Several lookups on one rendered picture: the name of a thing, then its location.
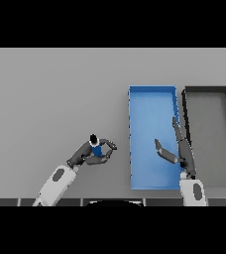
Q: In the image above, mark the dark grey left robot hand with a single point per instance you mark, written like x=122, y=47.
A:
x=82, y=154

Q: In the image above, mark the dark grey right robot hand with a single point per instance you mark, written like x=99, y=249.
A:
x=186, y=155

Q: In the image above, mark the blue pipe with dark end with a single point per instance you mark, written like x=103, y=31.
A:
x=96, y=147

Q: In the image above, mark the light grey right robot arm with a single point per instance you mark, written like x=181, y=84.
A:
x=192, y=191

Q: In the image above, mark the dark grey rectangular bin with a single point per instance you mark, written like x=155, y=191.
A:
x=214, y=139

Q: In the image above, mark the blue rectangular bin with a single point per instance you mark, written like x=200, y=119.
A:
x=151, y=139

